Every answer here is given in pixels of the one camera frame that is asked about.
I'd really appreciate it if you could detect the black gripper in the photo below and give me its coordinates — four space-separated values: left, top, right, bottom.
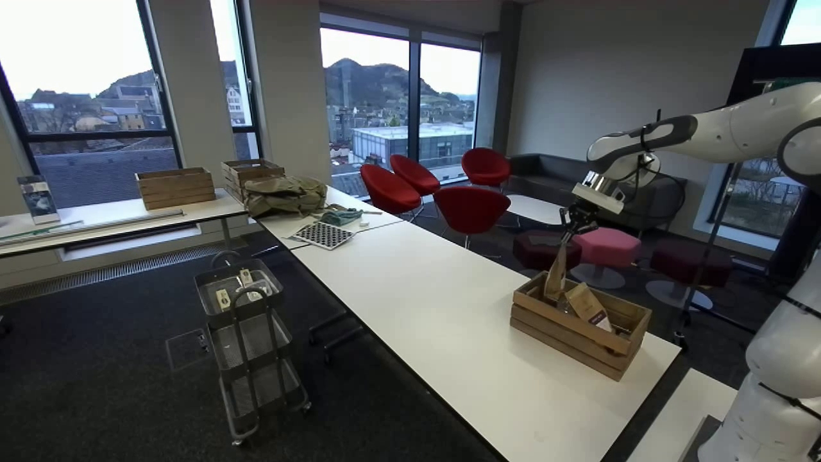
553 199 604 259

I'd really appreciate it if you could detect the white robot base table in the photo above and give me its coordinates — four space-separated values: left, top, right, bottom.
626 363 739 462

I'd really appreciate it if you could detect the light wooden box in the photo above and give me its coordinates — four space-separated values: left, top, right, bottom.
135 164 219 212

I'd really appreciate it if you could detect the maroon stool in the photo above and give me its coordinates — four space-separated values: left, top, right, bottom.
512 231 585 273
644 241 736 313

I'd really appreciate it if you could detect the white coffee table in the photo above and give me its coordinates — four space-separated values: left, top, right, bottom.
503 189 571 231

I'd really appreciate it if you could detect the grey sofa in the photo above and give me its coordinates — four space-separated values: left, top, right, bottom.
508 150 689 235

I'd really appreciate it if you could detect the wooden slatted crate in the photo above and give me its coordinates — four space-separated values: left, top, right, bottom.
508 270 656 384

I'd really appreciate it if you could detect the red tub chair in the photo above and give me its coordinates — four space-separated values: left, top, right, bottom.
389 150 444 196
432 182 514 249
360 159 425 218
459 144 514 189

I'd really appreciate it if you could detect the double corner window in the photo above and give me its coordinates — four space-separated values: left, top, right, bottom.
319 23 485 199

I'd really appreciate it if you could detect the teal cloth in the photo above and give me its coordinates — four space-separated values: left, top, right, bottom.
316 199 368 227

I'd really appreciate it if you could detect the checkered flat mat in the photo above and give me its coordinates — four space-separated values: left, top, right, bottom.
290 220 357 250

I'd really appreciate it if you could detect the dark wooden crate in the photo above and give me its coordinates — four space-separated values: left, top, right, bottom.
222 157 290 199

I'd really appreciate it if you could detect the narrow window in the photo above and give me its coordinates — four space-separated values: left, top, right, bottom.
209 0 263 164

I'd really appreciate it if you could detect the white side table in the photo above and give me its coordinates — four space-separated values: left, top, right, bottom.
0 187 253 264

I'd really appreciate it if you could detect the large window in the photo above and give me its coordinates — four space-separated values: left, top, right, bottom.
0 0 180 211

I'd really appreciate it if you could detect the standing brochure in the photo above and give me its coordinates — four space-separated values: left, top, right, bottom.
15 171 62 227

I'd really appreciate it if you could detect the wire mesh trolley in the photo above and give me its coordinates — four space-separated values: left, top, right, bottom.
194 249 313 449

